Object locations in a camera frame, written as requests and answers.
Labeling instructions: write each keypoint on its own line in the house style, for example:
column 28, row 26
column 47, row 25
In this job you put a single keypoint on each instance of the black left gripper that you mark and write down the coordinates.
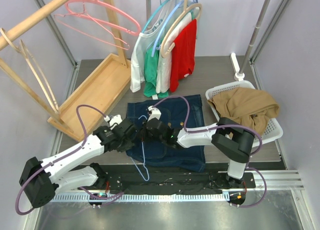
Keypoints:
column 128, row 145

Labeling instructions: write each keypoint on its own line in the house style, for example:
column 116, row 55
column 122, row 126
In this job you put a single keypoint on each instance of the light blue wire hanger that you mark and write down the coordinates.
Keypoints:
column 147, row 178

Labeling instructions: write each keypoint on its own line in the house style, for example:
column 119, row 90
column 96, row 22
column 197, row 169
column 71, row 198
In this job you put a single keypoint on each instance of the blue denim skirt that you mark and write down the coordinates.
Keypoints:
column 173, row 111

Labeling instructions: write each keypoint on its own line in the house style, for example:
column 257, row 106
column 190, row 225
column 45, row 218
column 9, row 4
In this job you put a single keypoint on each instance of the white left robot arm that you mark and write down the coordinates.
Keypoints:
column 41, row 180

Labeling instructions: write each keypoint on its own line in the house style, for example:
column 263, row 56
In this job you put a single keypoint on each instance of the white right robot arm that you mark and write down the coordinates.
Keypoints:
column 234, row 140

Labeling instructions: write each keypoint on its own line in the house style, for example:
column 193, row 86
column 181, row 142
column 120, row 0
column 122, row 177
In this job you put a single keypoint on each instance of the pink plastic hanger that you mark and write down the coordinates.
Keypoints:
column 103, row 13

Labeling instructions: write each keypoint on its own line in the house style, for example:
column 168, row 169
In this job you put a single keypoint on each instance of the beige plastic hanger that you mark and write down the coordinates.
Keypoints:
column 186, row 9

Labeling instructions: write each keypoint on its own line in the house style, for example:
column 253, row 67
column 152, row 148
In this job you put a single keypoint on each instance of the blue plastic hanger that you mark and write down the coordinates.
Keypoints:
column 165, row 23

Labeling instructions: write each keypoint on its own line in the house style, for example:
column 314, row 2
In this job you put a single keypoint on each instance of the teal plastic hanger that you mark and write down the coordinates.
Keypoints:
column 152, row 10

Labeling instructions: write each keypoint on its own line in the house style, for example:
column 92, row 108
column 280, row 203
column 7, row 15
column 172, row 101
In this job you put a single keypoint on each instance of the wooden hanger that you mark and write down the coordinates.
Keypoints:
column 52, row 108

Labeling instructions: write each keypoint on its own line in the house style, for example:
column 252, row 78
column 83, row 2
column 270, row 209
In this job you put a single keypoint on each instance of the white hanging shirt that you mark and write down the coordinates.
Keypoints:
column 165, row 64

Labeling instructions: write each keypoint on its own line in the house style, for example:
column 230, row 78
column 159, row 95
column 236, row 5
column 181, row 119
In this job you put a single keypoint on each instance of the green hanging shirt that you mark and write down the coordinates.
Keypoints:
column 151, row 73

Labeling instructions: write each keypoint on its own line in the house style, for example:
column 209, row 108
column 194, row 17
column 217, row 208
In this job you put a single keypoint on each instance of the red hanging shirt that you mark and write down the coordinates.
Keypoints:
column 183, row 55

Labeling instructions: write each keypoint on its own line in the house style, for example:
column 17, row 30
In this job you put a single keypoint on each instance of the tan cloth garment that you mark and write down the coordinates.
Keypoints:
column 246, row 106

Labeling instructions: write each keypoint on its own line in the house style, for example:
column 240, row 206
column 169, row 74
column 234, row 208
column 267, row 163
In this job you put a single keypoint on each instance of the white long sleeve shirt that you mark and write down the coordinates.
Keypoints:
column 144, row 39

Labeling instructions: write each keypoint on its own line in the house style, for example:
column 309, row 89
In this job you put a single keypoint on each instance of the white rack foot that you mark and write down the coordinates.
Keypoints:
column 237, row 75

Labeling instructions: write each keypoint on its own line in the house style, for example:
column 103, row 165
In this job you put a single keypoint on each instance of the white plastic laundry basket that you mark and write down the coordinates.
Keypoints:
column 273, row 130

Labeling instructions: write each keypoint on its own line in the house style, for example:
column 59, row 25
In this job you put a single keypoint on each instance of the metal garment rack pole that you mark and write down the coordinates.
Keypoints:
column 253, row 37

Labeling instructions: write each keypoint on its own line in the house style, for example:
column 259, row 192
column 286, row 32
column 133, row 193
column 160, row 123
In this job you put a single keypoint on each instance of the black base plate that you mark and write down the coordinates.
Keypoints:
column 165, row 180

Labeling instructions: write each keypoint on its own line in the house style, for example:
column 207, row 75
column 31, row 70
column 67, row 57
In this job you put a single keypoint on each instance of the pink wire hanger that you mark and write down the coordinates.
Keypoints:
column 78, row 18

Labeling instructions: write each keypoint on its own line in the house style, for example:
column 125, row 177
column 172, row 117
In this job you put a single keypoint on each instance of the wooden rack rail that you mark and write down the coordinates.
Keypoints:
column 34, row 19

